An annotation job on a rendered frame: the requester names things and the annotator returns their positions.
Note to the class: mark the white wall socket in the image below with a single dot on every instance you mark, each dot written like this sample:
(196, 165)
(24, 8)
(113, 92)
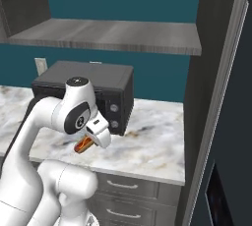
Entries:
(40, 65)

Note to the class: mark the dark grey tall cupboard panel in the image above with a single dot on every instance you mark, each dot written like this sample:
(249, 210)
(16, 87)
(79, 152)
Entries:
(203, 72)

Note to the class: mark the hot dog in bun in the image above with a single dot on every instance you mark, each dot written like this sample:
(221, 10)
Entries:
(82, 145)

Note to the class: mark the black microwave oven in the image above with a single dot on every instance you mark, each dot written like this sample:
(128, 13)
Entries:
(108, 79)

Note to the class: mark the grey wooden wall shelf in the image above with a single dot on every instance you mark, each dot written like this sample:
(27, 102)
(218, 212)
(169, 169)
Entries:
(114, 36)

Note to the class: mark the grey drawer front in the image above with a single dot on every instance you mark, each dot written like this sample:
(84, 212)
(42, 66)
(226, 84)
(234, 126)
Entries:
(144, 187)
(141, 212)

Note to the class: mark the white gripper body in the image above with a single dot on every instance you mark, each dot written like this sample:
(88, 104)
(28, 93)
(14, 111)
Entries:
(102, 138)

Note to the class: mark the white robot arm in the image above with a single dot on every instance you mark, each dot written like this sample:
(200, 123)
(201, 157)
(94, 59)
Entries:
(39, 122)

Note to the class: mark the dark blue fridge freezer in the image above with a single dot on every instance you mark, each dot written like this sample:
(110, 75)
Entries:
(233, 122)

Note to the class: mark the dark grey wall cupboard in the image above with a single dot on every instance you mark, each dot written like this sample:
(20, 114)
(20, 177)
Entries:
(23, 0)

